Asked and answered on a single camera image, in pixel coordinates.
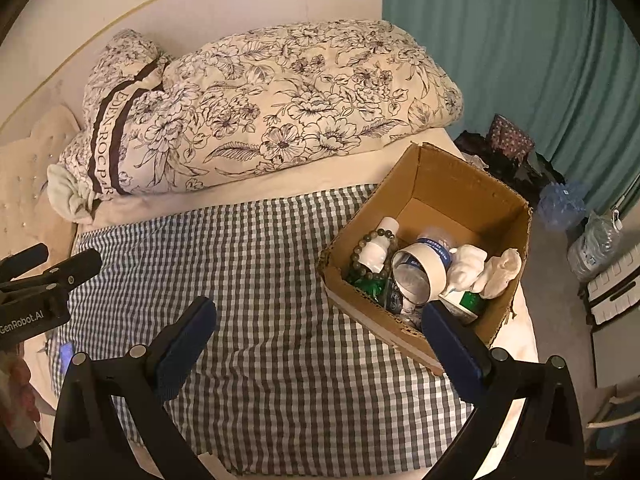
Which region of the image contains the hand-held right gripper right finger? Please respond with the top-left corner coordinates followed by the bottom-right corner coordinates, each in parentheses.
top-left (421, 301), bottom-right (586, 480)

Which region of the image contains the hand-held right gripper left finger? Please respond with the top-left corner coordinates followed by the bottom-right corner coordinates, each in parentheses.
top-left (51, 296), bottom-right (218, 480)

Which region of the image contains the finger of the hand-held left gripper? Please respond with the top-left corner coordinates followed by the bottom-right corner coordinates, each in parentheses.
top-left (0, 243), bottom-right (50, 281)
top-left (30, 248), bottom-right (103, 289)

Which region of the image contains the white tissue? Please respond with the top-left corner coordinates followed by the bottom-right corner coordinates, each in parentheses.
top-left (446, 245), bottom-right (488, 293)

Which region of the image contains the white tub with blue label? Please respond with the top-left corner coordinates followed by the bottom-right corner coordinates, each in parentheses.
top-left (391, 235), bottom-right (453, 308)

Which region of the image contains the white cloth with red label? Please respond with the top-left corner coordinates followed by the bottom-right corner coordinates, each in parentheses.
top-left (472, 248), bottom-right (522, 298)

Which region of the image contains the green foil packet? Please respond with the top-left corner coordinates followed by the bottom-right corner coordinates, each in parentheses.
top-left (350, 272), bottom-right (396, 307)

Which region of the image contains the small white bottle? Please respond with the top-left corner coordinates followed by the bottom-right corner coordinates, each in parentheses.
top-left (361, 216), bottom-right (401, 271)

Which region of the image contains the grey bead bracelet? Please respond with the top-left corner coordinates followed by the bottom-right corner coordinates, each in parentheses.
top-left (350, 227), bottom-right (399, 287)

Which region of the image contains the cardboard box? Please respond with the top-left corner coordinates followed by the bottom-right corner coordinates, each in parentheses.
top-left (318, 142), bottom-right (533, 377)

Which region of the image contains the person's left hand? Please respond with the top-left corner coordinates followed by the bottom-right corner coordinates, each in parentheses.
top-left (0, 355), bottom-right (42, 436)

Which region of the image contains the green and white carton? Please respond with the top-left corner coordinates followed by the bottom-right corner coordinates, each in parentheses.
top-left (440, 291), bottom-right (485, 325)

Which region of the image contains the cream tufted headboard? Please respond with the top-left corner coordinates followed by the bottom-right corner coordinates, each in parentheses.
top-left (0, 105), bottom-right (83, 281)

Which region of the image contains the grey checkered blanket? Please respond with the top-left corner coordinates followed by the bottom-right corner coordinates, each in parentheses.
top-left (50, 183), bottom-right (476, 476)

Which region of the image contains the white drawer unit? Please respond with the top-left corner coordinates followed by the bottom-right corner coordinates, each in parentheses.
top-left (580, 252), bottom-right (640, 333)

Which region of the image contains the chair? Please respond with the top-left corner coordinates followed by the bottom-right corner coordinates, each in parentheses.
top-left (582, 372), bottom-right (640, 466)

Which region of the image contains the clear bag of bottles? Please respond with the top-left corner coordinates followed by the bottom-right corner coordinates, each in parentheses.
top-left (566, 209), bottom-right (626, 282)

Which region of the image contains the blue plastic bag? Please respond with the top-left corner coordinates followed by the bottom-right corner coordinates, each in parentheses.
top-left (536, 179), bottom-right (589, 232)

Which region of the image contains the dark clothes pile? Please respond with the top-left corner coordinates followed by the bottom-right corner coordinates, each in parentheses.
top-left (454, 127), bottom-right (567, 198)

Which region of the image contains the zebra striped pillow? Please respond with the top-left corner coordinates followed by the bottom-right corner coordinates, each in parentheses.
top-left (30, 127), bottom-right (541, 480)

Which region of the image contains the patterned fabric bag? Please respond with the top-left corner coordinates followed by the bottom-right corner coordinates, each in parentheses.
top-left (487, 114), bottom-right (537, 161)

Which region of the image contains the floral quilt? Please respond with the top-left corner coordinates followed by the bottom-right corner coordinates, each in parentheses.
top-left (47, 19), bottom-right (465, 223)

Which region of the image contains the teal curtain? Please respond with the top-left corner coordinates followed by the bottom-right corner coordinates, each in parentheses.
top-left (382, 0), bottom-right (640, 211)

